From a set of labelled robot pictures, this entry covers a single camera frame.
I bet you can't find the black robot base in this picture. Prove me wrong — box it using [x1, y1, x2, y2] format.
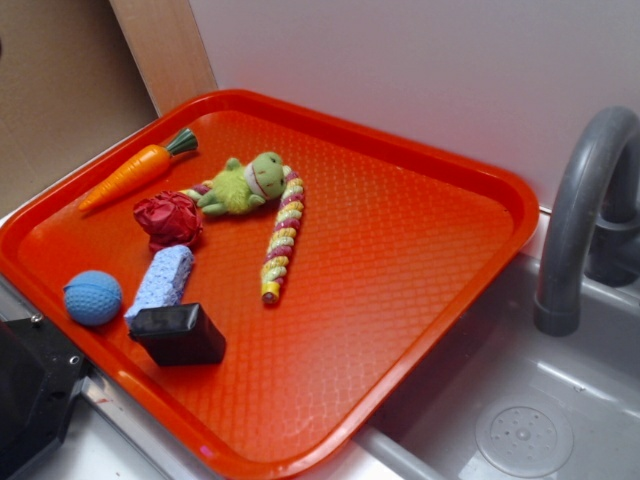
[1, 314, 89, 479]

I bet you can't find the black box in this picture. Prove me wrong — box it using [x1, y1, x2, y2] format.
[129, 303, 226, 367]

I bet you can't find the orange plastic tray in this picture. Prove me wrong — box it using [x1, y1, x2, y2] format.
[1, 90, 538, 479]

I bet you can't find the green plush frog toy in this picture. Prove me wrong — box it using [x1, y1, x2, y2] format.
[182, 152, 305, 305]

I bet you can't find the red crumpled ball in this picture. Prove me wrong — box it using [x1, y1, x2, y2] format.
[133, 191, 203, 253]

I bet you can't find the blue sponge block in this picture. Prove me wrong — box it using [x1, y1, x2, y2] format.
[124, 245, 194, 326]

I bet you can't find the orange toy carrot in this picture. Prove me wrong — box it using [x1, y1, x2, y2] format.
[78, 128, 198, 212]

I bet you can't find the blue dimpled ball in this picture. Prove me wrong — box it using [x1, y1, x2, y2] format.
[63, 270, 122, 327]

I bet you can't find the grey toy sink basin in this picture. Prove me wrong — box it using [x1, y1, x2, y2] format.
[352, 252, 640, 480]

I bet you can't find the wooden board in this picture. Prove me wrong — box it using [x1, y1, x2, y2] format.
[110, 0, 218, 116]

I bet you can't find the grey plastic faucet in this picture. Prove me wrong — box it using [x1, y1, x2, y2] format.
[534, 106, 639, 337]

